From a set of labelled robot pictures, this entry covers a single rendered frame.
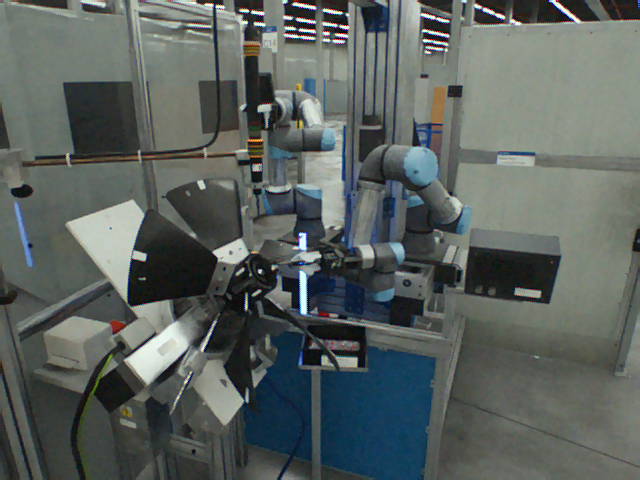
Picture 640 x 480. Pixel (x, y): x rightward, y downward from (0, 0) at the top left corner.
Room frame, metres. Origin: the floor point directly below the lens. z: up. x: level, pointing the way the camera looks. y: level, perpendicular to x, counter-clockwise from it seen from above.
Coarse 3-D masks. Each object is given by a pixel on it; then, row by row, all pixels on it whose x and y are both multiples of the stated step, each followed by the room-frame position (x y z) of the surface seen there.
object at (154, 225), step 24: (144, 216) 1.01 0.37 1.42; (144, 240) 0.99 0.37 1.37; (168, 240) 1.03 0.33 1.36; (192, 240) 1.07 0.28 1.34; (144, 264) 0.97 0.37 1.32; (168, 264) 1.01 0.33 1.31; (192, 264) 1.05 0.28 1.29; (216, 264) 1.10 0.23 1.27; (144, 288) 0.95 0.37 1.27; (168, 288) 1.00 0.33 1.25; (192, 288) 1.05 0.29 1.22
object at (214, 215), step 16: (176, 192) 1.32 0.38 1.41; (192, 192) 1.34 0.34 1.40; (208, 192) 1.35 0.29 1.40; (224, 192) 1.36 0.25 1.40; (176, 208) 1.29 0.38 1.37; (192, 208) 1.30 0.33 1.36; (208, 208) 1.31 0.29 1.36; (224, 208) 1.31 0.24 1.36; (240, 208) 1.33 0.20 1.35; (192, 224) 1.27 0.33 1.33; (208, 224) 1.27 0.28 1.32; (224, 224) 1.27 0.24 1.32; (240, 224) 1.28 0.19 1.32; (208, 240) 1.24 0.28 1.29; (224, 240) 1.24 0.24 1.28
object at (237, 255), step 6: (240, 240) 1.25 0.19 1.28; (222, 246) 1.23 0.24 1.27; (228, 246) 1.24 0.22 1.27; (234, 246) 1.24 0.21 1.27; (240, 246) 1.24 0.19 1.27; (216, 252) 1.22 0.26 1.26; (222, 252) 1.22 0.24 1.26; (228, 252) 1.22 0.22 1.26; (234, 252) 1.22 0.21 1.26; (240, 252) 1.22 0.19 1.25; (246, 252) 1.22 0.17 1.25; (222, 258) 1.21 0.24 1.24; (228, 258) 1.21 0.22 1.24; (234, 258) 1.21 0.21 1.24; (240, 258) 1.21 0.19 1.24; (234, 264) 1.20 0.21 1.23
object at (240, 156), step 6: (240, 156) 1.24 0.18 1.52; (246, 156) 1.25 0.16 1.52; (240, 162) 1.24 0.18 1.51; (246, 162) 1.24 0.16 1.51; (246, 168) 1.25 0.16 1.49; (246, 174) 1.25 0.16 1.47; (246, 180) 1.25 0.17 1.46; (264, 180) 1.28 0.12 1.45; (246, 186) 1.25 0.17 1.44; (252, 186) 1.23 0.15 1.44; (258, 186) 1.23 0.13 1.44; (264, 186) 1.24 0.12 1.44
